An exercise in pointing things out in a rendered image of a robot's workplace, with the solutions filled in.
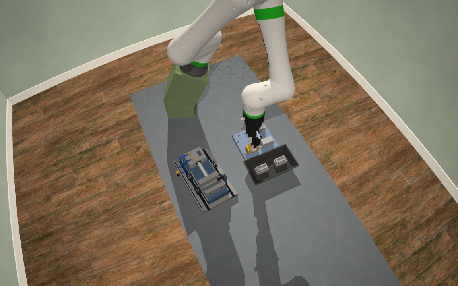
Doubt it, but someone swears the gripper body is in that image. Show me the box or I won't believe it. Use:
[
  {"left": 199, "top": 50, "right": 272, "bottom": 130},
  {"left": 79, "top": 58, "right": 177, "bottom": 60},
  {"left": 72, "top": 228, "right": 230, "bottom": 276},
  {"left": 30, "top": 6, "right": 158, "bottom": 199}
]
[{"left": 245, "top": 123, "right": 262, "bottom": 134}]

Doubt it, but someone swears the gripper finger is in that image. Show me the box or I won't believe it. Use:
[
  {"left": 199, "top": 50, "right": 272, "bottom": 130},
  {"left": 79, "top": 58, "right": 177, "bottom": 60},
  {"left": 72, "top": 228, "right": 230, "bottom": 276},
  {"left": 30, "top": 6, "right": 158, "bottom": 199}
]
[
  {"left": 246, "top": 127, "right": 252, "bottom": 145},
  {"left": 250, "top": 130, "right": 262, "bottom": 152}
]

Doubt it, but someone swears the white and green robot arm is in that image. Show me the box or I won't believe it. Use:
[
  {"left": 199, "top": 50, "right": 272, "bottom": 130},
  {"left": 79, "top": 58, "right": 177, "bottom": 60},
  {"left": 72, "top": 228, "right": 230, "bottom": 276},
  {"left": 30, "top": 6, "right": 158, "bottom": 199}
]
[{"left": 167, "top": 0, "right": 295, "bottom": 126}]

